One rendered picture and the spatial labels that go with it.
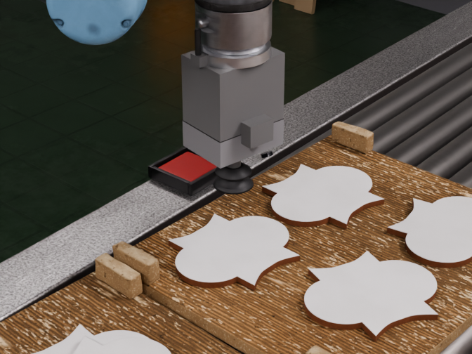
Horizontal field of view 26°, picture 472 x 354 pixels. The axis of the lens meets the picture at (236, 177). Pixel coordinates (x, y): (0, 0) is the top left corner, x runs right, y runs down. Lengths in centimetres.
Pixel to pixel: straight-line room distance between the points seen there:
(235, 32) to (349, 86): 63
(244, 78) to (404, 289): 28
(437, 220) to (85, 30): 53
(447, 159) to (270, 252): 36
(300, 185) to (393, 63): 47
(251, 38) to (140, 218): 35
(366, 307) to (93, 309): 28
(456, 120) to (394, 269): 44
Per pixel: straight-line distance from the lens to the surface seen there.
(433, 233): 118
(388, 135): 144
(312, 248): 115
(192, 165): 133
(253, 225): 117
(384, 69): 165
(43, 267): 117
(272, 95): 104
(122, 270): 107
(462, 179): 134
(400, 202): 125
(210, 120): 101
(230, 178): 107
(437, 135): 146
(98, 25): 83
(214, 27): 98
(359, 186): 126
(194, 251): 113
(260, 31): 99
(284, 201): 122
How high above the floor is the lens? 158
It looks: 30 degrees down
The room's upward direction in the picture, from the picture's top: straight up
